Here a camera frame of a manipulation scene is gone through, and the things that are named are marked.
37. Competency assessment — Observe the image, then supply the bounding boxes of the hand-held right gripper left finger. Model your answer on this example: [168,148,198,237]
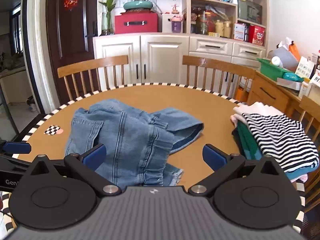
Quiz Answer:
[21,144,123,197]

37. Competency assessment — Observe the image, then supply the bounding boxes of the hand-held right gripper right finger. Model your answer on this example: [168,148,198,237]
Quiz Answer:
[187,144,287,197]

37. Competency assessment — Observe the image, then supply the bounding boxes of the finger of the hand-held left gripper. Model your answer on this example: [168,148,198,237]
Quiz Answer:
[0,141,32,155]

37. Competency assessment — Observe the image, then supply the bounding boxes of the blue denim jeans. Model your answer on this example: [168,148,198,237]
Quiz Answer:
[64,99,204,187]

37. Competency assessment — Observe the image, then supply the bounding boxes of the checkered sticker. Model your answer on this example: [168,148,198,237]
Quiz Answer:
[44,125,64,136]

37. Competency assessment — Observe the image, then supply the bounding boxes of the white folded garment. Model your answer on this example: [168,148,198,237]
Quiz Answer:
[233,102,285,117]

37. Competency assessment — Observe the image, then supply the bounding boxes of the black white striped shirt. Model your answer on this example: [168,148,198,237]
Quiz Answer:
[242,113,320,173]

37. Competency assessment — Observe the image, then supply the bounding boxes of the wooden side cabinet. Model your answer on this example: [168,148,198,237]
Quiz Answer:
[246,67,320,133]

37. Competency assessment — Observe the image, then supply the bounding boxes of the wooden spindle chair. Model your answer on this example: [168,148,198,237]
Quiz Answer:
[297,95,320,207]
[57,55,129,101]
[182,55,256,98]

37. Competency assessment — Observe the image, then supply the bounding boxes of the black framed glass door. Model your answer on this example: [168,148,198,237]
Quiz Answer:
[0,0,46,142]

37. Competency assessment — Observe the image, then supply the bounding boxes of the green plastic bin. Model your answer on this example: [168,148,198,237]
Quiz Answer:
[257,58,301,82]

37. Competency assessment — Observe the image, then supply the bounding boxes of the white tissue box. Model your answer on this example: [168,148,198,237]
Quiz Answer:
[276,77,303,91]

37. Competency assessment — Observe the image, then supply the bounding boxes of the teal wipes packet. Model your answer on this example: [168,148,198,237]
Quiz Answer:
[282,72,305,83]

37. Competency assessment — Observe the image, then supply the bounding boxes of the white sideboard cabinet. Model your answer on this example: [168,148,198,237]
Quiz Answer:
[93,0,270,98]

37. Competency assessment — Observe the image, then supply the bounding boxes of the dark brown door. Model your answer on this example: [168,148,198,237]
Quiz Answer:
[46,0,101,88]

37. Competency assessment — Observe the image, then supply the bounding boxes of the grey folder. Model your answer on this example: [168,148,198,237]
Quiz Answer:
[267,48,300,72]

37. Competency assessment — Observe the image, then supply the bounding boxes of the white orange carton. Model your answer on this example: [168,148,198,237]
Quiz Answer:
[233,23,247,41]

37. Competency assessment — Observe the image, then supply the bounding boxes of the yellow jar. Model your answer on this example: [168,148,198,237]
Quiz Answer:
[223,21,233,39]
[214,20,224,37]

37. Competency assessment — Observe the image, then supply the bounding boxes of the desk calendar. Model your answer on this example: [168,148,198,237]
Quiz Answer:
[295,56,316,79]

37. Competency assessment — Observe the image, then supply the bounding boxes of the red snack box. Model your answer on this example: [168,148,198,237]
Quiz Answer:
[248,25,266,46]

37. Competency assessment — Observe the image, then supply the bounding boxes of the orange bag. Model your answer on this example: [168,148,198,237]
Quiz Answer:
[288,42,301,62]

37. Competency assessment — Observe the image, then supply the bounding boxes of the purple water bottle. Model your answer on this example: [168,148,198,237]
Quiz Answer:
[171,15,183,33]

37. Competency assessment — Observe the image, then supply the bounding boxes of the red storage box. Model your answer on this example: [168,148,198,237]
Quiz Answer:
[114,12,159,34]

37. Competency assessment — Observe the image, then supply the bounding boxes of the leafy plant in glass vase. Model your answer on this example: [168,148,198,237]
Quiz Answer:
[87,0,127,36]

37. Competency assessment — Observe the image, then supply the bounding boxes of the green storage case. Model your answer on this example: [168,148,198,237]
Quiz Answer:
[237,0,263,24]

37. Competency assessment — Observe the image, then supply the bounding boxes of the red round door ornament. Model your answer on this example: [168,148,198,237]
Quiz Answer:
[63,0,79,11]

